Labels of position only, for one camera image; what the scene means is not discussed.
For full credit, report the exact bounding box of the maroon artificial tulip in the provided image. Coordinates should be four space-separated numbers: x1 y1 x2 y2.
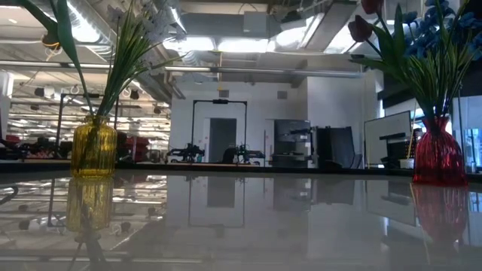
360 0 396 42
347 14 430 114

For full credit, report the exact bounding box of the blue artificial flower bunch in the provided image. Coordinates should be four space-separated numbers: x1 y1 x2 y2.
401 0 482 118

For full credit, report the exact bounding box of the yellow ribbed glass vase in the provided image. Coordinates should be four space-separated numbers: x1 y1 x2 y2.
70 114 119 179

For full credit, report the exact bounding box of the red ribbed glass vase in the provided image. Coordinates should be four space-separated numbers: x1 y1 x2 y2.
411 115 469 187

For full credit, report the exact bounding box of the grey door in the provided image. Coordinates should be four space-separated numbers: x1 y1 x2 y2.
209 117 238 163

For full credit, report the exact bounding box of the black cabinet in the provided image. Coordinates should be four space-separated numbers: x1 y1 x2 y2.
273 118 313 167

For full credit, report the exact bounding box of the horizontal metal ceiling pipe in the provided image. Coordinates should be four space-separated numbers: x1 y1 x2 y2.
0 59 365 79

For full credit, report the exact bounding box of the black panel board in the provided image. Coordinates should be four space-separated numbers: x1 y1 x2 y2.
315 126 363 169

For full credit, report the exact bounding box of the red cabinet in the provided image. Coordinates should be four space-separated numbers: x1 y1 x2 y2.
117 131 151 163

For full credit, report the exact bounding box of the grey ceiling box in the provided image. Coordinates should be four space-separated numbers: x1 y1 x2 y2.
242 10 270 38

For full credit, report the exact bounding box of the white board panel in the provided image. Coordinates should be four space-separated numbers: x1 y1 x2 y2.
363 110 413 166

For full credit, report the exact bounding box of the black equipment stand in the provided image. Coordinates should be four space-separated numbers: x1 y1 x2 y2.
379 132 412 169

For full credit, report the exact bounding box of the black aluminium table frame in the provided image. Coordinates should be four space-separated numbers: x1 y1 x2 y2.
0 160 415 177

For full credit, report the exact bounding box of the black gantry frame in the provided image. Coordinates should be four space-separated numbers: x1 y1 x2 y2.
191 99 249 163

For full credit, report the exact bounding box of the silver ventilation duct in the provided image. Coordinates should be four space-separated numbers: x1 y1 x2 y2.
151 0 188 34

